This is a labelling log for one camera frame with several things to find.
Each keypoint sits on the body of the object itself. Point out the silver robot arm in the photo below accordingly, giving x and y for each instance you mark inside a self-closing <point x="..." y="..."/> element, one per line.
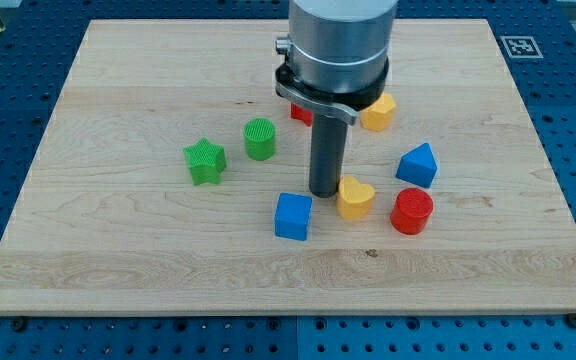
<point x="339" y="46"/>

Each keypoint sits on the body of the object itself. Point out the blue cube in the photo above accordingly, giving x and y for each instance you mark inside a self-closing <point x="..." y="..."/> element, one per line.
<point x="292" y="216"/>

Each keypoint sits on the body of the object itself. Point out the green star block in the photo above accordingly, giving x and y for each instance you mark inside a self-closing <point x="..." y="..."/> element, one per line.
<point x="205" y="161"/>

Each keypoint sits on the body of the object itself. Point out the green cylinder block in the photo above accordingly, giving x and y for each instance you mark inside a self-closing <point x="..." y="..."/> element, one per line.
<point x="259" y="138"/>

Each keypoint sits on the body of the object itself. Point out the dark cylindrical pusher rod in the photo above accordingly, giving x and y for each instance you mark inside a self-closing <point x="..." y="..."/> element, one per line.
<point x="328" y="138"/>

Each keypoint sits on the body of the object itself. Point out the yellow heart block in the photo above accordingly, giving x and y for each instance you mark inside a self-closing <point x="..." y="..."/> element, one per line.
<point x="355" y="199"/>

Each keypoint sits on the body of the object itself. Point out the black clamp with silver lever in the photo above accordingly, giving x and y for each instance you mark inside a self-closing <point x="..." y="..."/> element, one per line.
<point x="341" y="106"/>

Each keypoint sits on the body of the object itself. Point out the yellow pentagon block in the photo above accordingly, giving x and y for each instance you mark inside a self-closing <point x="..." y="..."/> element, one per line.
<point x="379" y="116"/>

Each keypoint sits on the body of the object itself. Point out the wooden board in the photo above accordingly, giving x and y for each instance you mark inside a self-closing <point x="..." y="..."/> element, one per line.
<point x="109" y="223"/>

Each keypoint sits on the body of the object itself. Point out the red cylinder block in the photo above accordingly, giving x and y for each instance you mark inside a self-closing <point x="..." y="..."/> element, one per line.
<point x="411" y="211"/>

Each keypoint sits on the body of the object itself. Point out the blue triangle block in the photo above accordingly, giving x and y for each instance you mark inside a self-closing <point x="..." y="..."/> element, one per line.
<point x="418" y="166"/>

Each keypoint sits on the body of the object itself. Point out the white fiducial marker tag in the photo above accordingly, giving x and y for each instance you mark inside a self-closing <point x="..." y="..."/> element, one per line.
<point x="521" y="47"/>

